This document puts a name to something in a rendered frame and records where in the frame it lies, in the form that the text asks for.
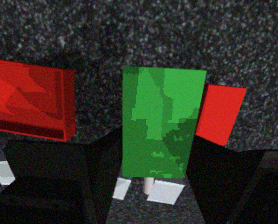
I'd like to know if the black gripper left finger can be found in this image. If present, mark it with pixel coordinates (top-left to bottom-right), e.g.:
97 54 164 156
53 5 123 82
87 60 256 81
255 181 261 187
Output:
4 126 122 224

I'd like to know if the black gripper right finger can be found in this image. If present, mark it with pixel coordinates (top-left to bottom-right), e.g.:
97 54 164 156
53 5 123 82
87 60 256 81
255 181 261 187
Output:
186 134 278 224

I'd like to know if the red tray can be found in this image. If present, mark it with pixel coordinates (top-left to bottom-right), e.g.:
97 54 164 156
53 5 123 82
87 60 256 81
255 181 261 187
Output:
0 59 75 142

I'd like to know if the red block with white pin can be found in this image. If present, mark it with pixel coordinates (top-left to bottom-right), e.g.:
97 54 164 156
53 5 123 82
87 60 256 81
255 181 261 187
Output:
194 84 247 145

